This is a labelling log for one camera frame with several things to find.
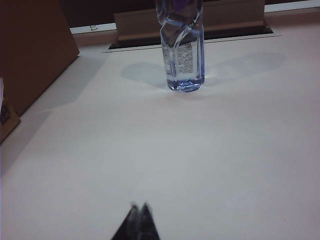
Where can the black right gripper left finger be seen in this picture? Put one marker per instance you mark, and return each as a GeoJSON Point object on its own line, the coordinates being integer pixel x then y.
{"type": "Point", "coordinates": [128, 225]}

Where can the beige tray at table edge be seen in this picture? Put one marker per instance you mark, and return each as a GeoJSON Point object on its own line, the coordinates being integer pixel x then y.
{"type": "Point", "coordinates": [140, 25]}

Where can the clear plastic water bottle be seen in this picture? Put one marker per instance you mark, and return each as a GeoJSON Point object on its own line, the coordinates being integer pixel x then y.
{"type": "Point", "coordinates": [183, 62]}

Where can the brown cardboard box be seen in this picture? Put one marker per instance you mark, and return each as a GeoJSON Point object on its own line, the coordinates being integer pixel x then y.
{"type": "Point", "coordinates": [32, 50]}

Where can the gold tissue pack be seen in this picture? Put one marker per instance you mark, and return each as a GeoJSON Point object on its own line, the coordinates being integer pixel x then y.
{"type": "Point", "coordinates": [8, 120]}

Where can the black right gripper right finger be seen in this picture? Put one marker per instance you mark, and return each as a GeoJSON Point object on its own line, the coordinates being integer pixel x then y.
{"type": "Point", "coordinates": [147, 225]}

